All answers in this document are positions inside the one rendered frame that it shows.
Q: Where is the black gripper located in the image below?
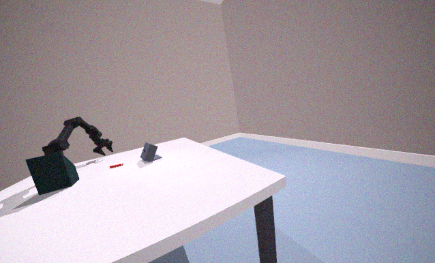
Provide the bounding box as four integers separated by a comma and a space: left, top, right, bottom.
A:
93, 138, 113, 156

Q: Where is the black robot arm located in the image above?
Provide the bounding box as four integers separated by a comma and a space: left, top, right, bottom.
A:
42, 117, 102, 155

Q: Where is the blue-grey sloped panel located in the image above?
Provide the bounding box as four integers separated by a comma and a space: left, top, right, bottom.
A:
140, 143, 162, 162

